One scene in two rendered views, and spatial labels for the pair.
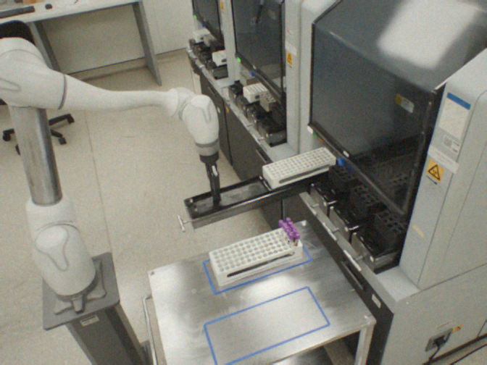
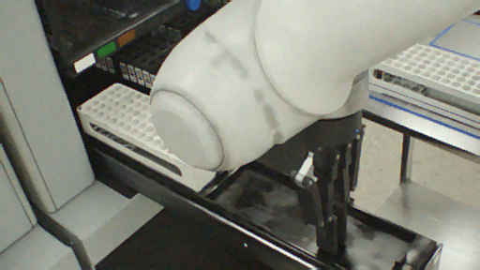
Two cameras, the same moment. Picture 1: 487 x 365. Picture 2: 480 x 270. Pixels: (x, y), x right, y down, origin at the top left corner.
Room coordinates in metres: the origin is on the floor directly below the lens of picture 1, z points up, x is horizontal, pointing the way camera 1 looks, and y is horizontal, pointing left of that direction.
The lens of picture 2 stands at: (1.57, 0.55, 1.41)
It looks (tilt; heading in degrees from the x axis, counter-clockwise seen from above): 40 degrees down; 241
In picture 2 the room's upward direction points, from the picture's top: 7 degrees counter-clockwise
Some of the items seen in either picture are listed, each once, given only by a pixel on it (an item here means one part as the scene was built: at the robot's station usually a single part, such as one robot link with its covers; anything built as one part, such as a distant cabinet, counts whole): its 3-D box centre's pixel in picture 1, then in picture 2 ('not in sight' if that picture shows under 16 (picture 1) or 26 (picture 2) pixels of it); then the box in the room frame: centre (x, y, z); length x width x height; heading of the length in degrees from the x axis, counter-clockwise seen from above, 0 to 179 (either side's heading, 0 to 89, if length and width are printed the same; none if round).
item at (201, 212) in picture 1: (261, 190); (236, 198); (1.29, -0.06, 0.78); 0.73 x 0.14 x 0.09; 108
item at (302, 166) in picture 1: (298, 168); (154, 134); (1.34, -0.23, 0.83); 0.30 x 0.10 x 0.06; 108
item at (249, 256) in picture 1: (256, 255); (443, 82); (0.88, -0.01, 0.85); 0.30 x 0.10 x 0.06; 106
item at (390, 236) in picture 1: (386, 229); not in sight; (0.94, -0.46, 0.85); 0.12 x 0.02 x 0.06; 17
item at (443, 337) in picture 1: (440, 342); not in sight; (0.80, -0.72, 0.29); 0.11 x 0.03 x 0.10; 108
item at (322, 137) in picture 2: (209, 160); (329, 133); (1.24, 0.13, 1.00); 0.08 x 0.07 x 0.09; 18
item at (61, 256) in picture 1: (61, 256); not in sight; (0.96, 0.66, 0.87); 0.18 x 0.16 x 0.22; 26
